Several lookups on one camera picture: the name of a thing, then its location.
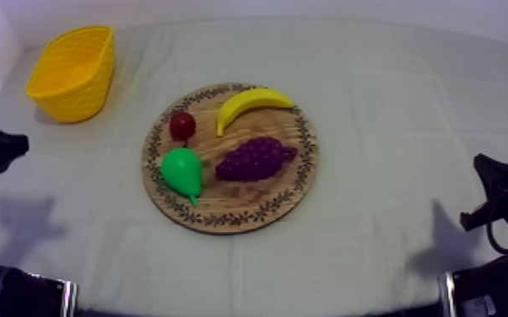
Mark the purple toy grapes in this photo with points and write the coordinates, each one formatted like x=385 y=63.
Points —
x=254 y=160

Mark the small red fruit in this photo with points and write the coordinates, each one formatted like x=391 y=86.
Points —
x=182 y=125

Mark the yellow plastic basket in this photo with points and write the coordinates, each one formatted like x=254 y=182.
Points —
x=70 y=79

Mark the yellow toy banana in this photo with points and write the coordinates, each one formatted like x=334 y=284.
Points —
x=247 y=101

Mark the round wooden board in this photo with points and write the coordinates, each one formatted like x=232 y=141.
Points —
x=245 y=203

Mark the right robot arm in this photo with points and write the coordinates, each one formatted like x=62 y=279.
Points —
x=493 y=287

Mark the green toy pear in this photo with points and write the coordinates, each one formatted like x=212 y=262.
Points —
x=183 y=172

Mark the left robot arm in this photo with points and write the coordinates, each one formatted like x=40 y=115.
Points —
x=1 y=292

